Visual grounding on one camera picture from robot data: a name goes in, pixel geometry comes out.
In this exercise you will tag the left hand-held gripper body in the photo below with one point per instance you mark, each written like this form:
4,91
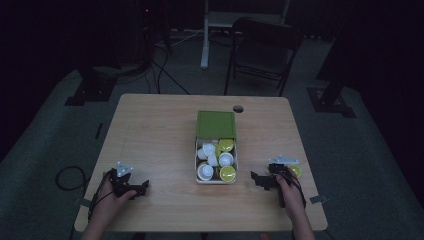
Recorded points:
120,185

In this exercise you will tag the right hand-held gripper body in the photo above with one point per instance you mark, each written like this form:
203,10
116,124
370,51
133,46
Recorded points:
276,168

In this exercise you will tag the yellow-green coffee capsule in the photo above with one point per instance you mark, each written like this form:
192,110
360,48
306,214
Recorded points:
296,171
227,174
226,145

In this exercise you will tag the white cups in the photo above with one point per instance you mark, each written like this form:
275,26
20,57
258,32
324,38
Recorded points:
197,166

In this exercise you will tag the green drawer box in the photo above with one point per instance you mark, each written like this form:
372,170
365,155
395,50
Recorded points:
216,124

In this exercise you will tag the person's left hand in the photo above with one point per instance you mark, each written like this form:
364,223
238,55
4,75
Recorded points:
105,203

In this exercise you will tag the person's right hand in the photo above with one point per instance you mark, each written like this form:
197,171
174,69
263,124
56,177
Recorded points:
295,196

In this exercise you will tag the grey tape piece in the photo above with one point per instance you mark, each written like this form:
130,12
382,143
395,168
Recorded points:
318,199
86,202

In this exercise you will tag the small black floor strip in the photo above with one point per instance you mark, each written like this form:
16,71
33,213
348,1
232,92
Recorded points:
98,130

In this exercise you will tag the black stand base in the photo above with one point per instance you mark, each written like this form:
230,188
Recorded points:
330,100
91,90

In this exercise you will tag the black folding chair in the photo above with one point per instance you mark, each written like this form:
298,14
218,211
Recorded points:
263,50

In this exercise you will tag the white desk frame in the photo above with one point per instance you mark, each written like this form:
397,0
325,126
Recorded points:
213,20

